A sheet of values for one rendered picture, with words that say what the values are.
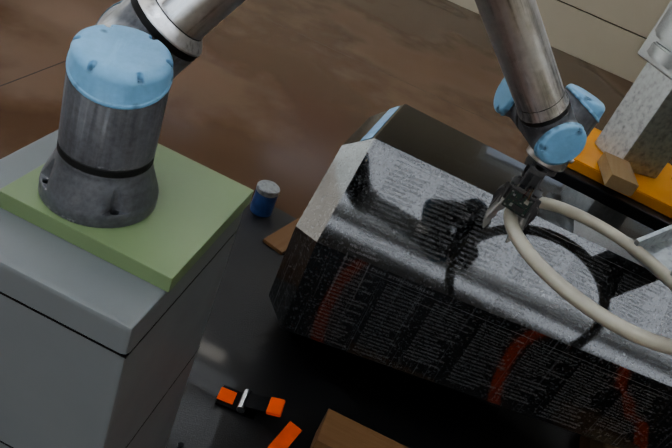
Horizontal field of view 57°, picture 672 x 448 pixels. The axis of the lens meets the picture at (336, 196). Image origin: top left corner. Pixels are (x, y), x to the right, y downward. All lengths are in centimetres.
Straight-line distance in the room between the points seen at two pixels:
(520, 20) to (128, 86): 59
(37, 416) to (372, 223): 91
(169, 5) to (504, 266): 108
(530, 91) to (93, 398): 87
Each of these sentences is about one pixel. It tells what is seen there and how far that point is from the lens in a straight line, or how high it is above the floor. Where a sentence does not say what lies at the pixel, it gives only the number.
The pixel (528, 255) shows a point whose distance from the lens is 130.
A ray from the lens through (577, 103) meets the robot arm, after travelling 133.
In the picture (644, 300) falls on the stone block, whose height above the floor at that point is 77.
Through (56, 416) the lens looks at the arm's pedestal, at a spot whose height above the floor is 57.
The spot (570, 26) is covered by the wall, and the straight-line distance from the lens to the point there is 796.
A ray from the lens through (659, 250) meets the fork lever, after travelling 177.
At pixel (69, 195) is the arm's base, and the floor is 92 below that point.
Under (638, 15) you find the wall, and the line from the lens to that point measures 800.
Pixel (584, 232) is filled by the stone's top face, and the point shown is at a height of 83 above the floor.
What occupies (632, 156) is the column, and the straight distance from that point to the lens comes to 258.
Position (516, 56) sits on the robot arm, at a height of 132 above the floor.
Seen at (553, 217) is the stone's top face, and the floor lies 83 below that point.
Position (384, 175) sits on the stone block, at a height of 77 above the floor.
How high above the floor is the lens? 156
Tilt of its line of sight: 31 degrees down
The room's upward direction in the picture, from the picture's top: 23 degrees clockwise
